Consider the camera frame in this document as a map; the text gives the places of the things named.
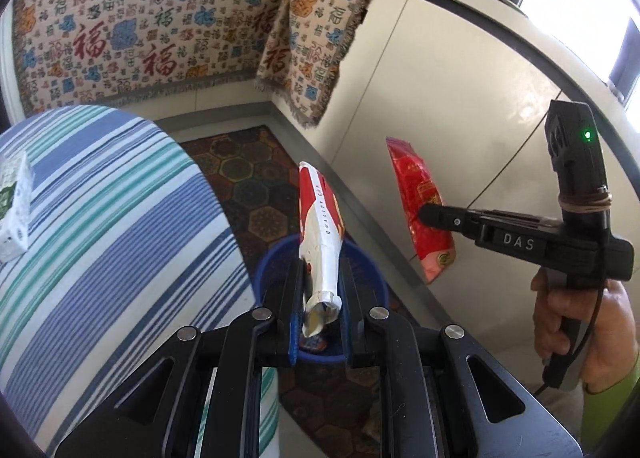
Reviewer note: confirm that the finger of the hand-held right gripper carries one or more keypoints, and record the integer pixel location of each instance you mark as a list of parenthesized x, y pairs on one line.
[(445, 218)]

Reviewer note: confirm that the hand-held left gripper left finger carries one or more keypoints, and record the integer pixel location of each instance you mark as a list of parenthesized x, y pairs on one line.
[(297, 318)]

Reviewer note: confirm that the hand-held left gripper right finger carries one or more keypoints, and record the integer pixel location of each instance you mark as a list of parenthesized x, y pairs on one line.
[(350, 308)]

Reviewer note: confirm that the large red snack packet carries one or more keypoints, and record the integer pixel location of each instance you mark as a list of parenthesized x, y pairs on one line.
[(417, 177)]

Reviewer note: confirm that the blue plastic waste basket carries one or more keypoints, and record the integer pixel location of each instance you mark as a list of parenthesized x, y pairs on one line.
[(272, 268)]

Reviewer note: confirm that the red white long wrapper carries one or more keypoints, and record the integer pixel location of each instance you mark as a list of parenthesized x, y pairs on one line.
[(320, 238)]

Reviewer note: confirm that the green white milk carton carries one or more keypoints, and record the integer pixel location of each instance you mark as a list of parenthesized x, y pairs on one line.
[(15, 218)]

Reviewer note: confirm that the person's right forearm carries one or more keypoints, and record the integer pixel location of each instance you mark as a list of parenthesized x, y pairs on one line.
[(612, 420)]

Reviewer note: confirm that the person's right hand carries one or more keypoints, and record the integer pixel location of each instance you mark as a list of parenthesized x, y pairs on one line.
[(620, 333)]

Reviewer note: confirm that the white base cabinet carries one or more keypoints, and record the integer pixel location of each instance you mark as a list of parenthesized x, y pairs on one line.
[(475, 87)]

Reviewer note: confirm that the hexagon pattern rug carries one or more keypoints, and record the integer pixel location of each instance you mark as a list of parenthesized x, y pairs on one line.
[(250, 188)]

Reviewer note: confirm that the blue striped tablecloth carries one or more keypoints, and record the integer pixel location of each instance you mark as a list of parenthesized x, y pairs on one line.
[(125, 238)]

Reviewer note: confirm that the small printed blanket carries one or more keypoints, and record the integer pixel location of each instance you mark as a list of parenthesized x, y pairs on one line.
[(310, 37)]

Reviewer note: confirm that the large printed blanket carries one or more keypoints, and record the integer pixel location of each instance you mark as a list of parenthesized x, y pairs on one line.
[(125, 27)]

